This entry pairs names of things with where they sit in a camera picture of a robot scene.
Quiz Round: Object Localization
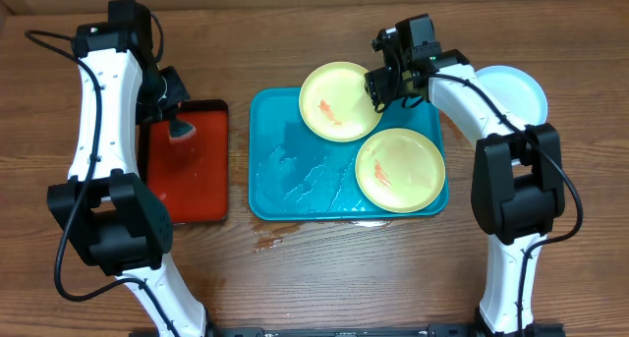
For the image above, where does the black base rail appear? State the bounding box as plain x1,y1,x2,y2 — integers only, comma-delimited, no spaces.
128,322,566,337

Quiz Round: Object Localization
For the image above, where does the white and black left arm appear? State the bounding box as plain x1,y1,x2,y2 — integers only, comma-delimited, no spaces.
47,15,212,336

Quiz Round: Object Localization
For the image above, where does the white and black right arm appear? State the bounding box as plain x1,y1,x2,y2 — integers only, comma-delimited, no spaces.
365,50,566,336

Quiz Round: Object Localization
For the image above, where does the yellow plate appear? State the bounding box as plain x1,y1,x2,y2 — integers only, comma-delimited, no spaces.
299,62,382,142
355,128,446,213

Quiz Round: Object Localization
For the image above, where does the light blue plate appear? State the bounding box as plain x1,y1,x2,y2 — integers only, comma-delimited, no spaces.
476,66,547,126

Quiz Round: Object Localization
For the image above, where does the teal plastic tray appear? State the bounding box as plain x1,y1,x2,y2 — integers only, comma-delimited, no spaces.
248,85,450,222

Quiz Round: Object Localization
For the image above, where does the green and pink sponge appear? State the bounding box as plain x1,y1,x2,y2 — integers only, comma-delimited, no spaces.
168,119,197,142

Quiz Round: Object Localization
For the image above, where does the black tray with red liquid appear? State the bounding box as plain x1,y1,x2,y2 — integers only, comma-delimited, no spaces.
138,99,229,224

